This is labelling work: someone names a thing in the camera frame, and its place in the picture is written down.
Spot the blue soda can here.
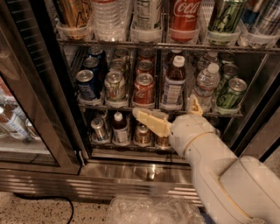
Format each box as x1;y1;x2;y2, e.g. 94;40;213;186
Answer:
83;57;102;77
76;69;101;101

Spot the clear bottle top shelf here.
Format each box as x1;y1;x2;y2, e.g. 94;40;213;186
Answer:
92;0;131;42

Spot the front red soda can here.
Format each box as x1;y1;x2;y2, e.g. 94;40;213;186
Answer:
132;73;155;109

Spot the white label bottle top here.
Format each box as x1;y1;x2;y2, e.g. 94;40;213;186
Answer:
130;0;163;43

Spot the front white green can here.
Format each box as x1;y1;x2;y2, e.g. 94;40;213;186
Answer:
104;71;126;108

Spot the red soda can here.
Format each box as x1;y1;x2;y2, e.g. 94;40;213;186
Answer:
132;73;155;109
136;60;154;75

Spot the glass fridge door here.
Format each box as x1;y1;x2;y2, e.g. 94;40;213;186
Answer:
0;1;80;174

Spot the gold can top shelf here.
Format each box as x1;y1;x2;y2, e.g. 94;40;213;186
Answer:
56;0;92;39

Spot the small bottle bottom shelf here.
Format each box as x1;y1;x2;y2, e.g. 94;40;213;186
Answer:
112;112;130;145

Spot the clear plastic bag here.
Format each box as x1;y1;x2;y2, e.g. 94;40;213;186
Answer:
108;197;206;224

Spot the green can top shelf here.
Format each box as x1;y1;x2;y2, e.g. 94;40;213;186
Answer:
207;0;247;46

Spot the blue label plastic bottle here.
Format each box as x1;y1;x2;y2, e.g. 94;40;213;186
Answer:
160;55;186;110

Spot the large Coca-Cola bottle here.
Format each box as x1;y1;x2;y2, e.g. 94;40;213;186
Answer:
169;0;202;42

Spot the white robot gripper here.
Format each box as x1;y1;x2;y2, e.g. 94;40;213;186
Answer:
132;94;218;158

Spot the black cable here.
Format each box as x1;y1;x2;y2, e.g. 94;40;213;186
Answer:
12;192;75;224

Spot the front blue soda can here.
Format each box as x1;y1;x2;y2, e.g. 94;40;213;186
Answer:
76;69;101;101

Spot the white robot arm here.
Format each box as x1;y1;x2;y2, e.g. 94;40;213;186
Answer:
132;108;280;224

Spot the silver can bottom shelf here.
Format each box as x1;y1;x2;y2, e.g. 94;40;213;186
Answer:
91;118;109;141

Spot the brown bottle behind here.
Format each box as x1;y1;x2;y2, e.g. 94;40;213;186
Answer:
164;50;182;73

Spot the steel fridge cabinet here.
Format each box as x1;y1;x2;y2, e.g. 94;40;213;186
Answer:
0;0;280;204

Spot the front clear water bottle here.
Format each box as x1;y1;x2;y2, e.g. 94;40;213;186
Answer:
192;63;221;113

